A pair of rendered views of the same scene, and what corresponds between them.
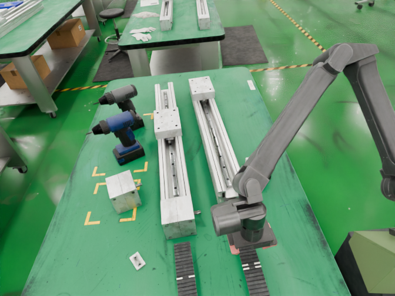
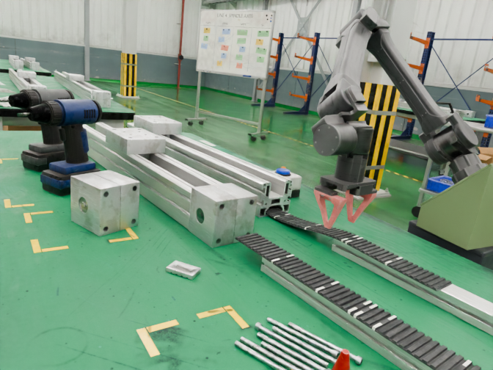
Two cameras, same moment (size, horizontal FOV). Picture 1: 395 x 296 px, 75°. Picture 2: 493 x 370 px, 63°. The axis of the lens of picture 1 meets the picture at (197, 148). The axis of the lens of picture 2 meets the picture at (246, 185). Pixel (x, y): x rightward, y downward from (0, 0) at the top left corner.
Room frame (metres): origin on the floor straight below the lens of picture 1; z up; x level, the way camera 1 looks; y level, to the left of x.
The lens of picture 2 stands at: (-0.17, 0.49, 1.12)
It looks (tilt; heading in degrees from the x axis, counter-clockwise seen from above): 16 degrees down; 324
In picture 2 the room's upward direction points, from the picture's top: 7 degrees clockwise
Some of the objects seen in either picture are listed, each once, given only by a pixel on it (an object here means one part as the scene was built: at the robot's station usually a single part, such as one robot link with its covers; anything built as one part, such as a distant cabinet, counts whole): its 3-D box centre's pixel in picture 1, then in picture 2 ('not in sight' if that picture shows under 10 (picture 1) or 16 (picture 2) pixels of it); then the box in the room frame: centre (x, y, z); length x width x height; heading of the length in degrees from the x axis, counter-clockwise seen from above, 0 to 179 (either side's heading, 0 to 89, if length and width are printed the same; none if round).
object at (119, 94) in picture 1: (120, 111); (38, 129); (1.04, 0.34, 0.89); 0.20 x 0.08 x 0.22; 117
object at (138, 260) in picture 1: (137, 261); (183, 269); (0.37, 0.22, 0.78); 0.05 x 0.03 x 0.01; 34
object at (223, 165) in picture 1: (210, 127); (191, 158); (0.93, -0.07, 0.82); 0.80 x 0.10 x 0.09; 4
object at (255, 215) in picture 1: (251, 215); (354, 139); (0.34, -0.11, 1.01); 0.07 x 0.06 x 0.07; 98
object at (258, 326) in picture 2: not in sight; (290, 344); (0.14, 0.18, 0.78); 0.11 x 0.01 x 0.01; 20
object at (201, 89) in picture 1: (201, 90); (157, 128); (1.18, -0.05, 0.87); 0.16 x 0.11 x 0.07; 4
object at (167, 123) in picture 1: (167, 125); (134, 144); (0.92, 0.12, 0.87); 0.16 x 0.11 x 0.07; 4
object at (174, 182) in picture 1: (169, 133); (133, 161); (0.92, 0.12, 0.82); 0.80 x 0.10 x 0.09; 4
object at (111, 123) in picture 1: (117, 140); (61, 147); (0.83, 0.32, 0.89); 0.20 x 0.08 x 0.22; 116
